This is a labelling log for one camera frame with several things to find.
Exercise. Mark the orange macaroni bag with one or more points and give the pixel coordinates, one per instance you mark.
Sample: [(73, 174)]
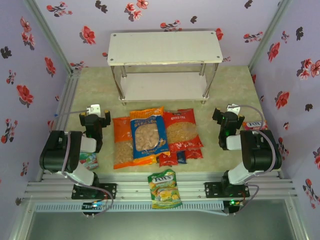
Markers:
[(122, 150)]

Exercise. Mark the large red pasta bag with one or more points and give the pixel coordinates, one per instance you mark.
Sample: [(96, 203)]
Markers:
[(180, 130)]

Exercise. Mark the blue and orange pasta bag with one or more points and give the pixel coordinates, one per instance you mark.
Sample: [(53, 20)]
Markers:
[(147, 135)]

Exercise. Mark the red spaghetti pack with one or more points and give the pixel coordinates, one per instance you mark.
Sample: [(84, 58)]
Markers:
[(194, 153), (167, 160)]

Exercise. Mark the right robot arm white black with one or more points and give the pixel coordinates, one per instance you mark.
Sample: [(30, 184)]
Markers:
[(262, 155)]

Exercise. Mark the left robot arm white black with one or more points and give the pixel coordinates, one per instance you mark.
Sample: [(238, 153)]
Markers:
[(57, 155)]

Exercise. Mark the white two-tier shelf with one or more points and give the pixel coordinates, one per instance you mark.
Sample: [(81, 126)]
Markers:
[(162, 45)]

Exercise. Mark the pink Fox's candy bag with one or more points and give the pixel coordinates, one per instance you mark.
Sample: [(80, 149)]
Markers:
[(253, 125)]

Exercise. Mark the teal Fox's candy bag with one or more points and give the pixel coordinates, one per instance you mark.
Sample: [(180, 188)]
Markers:
[(88, 161)]

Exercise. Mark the black right controller board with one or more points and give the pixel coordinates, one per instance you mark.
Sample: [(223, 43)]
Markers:
[(232, 203)]

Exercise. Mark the black controller board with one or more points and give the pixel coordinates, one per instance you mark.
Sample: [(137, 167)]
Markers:
[(232, 203), (93, 205)]

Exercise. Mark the black left controller board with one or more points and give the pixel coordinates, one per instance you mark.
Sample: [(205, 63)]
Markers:
[(93, 205)]

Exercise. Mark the green Fox's candy bag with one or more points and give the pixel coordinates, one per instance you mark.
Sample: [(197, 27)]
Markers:
[(163, 190)]

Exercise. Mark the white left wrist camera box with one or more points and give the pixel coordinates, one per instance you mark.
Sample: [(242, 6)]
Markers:
[(93, 109)]

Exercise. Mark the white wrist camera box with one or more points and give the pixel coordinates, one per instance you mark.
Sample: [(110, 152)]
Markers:
[(233, 109), (93, 109)]

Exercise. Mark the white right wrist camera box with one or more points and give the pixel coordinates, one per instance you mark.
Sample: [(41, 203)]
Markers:
[(233, 109)]

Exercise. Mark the aluminium frame side rail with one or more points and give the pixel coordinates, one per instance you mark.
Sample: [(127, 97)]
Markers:
[(67, 95)]

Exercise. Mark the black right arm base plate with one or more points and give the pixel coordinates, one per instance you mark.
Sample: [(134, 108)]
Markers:
[(212, 190)]

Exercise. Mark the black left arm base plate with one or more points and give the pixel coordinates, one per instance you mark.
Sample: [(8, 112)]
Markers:
[(110, 191)]

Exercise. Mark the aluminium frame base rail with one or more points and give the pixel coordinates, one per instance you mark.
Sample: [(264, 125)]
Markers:
[(140, 187)]

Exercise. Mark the aluminium frame post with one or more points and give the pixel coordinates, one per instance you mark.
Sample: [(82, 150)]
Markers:
[(270, 32), (47, 32)]

